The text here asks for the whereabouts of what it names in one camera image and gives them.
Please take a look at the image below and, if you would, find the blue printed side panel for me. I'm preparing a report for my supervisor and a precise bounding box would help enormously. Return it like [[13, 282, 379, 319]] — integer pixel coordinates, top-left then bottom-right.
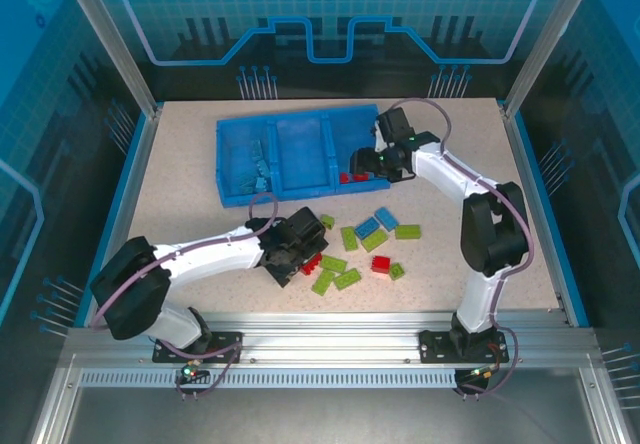
[[519, 0, 640, 355], [0, 0, 146, 340]]

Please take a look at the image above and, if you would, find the aluminium frame post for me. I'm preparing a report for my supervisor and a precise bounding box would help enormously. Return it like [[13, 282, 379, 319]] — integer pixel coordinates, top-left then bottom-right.
[[53, 0, 164, 118], [502, 0, 587, 118]]

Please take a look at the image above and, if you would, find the grey metal panel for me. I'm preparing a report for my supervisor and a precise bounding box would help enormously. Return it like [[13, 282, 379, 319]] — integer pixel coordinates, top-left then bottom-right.
[[64, 388, 601, 444]]

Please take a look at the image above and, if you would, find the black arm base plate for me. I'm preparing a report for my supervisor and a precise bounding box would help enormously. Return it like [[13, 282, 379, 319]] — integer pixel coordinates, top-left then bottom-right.
[[152, 331, 245, 364], [418, 327, 511, 364]]

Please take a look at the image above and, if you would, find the aluminium side rail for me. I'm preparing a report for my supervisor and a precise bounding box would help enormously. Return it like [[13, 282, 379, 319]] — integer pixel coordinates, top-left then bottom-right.
[[499, 96, 591, 328], [82, 103, 164, 328]]

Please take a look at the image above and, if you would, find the aluminium frame rail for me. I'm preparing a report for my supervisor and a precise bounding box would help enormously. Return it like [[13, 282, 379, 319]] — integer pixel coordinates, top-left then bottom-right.
[[64, 311, 599, 370]]

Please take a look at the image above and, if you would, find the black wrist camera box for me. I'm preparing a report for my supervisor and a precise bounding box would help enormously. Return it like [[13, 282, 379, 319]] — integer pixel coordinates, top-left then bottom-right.
[[285, 207, 330, 253], [373, 107, 416, 145]]

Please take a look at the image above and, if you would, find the blue printed gear panel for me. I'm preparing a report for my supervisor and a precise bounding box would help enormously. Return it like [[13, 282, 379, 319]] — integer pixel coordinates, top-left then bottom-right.
[[82, 0, 556, 103]]

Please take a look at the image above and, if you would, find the slotted aluminium cable duct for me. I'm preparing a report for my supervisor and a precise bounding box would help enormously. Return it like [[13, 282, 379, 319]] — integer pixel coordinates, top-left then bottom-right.
[[78, 369, 460, 390]]

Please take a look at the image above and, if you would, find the small connector board with LED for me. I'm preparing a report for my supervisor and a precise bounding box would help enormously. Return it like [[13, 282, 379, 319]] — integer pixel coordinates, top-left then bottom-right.
[[174, 361, 209, 385], [457, 363, 504, 385]]

